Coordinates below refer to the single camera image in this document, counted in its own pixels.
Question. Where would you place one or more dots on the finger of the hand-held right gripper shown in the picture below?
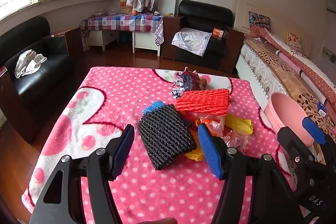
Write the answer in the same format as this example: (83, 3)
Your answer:
(291, 141)
(313, 130)

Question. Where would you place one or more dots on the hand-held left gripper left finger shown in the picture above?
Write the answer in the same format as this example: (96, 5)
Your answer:
(123, 150)

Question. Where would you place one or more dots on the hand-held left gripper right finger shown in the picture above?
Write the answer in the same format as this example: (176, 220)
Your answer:
(210, 153)

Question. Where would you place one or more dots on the pink plastic basin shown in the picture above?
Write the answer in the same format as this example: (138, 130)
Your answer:
(283, 111)

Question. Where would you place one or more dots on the orange clear wrapper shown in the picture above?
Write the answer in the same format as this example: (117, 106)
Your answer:
(210, 120)

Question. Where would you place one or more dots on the yellow plastic bag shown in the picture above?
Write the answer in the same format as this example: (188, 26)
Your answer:
(239, 124)

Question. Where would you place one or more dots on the black foam net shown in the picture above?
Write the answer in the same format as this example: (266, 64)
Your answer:
(165, 134)

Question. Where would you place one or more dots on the red foam net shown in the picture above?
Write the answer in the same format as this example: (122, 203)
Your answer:
(202, 102)

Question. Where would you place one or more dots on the blue foam net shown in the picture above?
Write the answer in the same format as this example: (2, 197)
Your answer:
(152, 107)

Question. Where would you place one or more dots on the person's left hand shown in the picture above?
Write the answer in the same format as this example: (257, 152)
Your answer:
(161, 221)

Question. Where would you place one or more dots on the orange peel pieces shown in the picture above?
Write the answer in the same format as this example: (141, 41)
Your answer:
(194, 154)

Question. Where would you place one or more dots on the blue white tissue pack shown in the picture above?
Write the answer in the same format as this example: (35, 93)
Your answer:
(320, 108)

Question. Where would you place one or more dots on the pink polka dot blanket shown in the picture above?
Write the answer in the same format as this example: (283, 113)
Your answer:
(126, 98)

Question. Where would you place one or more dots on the pink polka dot quilt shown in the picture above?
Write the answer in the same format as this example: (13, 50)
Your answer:
(315, 74)

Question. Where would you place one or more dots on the bed with brown blanket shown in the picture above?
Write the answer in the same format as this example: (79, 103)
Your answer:
(283, 69)

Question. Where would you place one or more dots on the brown walnut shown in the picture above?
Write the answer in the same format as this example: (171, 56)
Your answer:
(205, 82)

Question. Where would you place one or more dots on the pink rolled mat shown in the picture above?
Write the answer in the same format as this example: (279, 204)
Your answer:
(288, 61)

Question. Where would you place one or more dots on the white bed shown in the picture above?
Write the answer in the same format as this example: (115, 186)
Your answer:
(260, 69)

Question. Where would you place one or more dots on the yellow flower pillow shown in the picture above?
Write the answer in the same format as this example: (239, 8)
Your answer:
(293, 39)

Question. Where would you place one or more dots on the white wardrobe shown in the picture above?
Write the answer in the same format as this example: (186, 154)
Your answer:
(329, 29)

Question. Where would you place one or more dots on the black leather sofa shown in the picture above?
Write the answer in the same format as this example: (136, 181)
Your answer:
(39, 82)

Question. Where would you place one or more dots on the white desk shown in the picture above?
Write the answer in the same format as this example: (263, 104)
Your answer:
(145, 41)

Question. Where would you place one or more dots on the floral white pillowcase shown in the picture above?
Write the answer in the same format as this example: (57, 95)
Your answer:
(191, 40)

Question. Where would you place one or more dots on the orange box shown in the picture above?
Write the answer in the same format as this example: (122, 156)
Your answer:
(218, 33)

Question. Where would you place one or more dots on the colourful printed pillow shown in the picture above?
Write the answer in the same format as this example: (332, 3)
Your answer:
(260, 19)

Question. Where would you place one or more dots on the checkered cloth table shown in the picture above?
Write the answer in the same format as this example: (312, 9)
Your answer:
(118, 23)

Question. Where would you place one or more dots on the white crumpled cloth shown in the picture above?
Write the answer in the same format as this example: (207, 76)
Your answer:
(29, 64)

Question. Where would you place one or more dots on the orange fruit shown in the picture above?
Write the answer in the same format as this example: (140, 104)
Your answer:
(135, 13)

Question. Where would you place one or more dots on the clear plastic bag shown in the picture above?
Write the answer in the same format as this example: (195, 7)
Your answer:
(113, 11)

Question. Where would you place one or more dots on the black leather armchair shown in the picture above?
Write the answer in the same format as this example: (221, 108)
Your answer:
(204, 11)

